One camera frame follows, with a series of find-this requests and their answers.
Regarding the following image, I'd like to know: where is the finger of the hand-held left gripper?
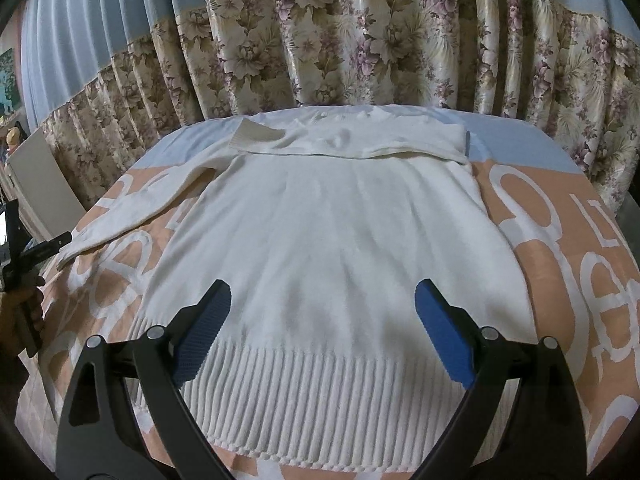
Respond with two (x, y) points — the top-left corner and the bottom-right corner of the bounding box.
(22, 231), (74, 262)

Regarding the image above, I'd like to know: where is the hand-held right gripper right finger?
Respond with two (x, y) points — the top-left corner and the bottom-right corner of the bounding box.
(415, 278), (587, 480)

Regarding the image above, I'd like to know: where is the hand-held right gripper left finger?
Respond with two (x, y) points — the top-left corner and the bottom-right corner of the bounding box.
(54, 279), (237, 480)

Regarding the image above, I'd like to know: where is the white fleece towel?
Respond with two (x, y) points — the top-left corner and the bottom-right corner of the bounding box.
(56, 105), (538, 473)

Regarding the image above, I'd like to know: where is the person's left hand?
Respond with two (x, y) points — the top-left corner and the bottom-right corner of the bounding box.
(0, 286), (47, 343)

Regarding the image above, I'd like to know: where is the white cabinet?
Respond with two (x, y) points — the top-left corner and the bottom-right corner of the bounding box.
(4, 129), (87, 242)

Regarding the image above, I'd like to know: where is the peach and blue printed blanket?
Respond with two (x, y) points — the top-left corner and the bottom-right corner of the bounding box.
(15, 108), (640, 480)

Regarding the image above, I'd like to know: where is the floral and blue curtain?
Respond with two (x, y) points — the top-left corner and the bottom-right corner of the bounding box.
(20, 0), (640, 211)

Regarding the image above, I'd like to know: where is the wall poster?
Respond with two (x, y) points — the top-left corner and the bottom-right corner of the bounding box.
(0, 47), (22, 122)

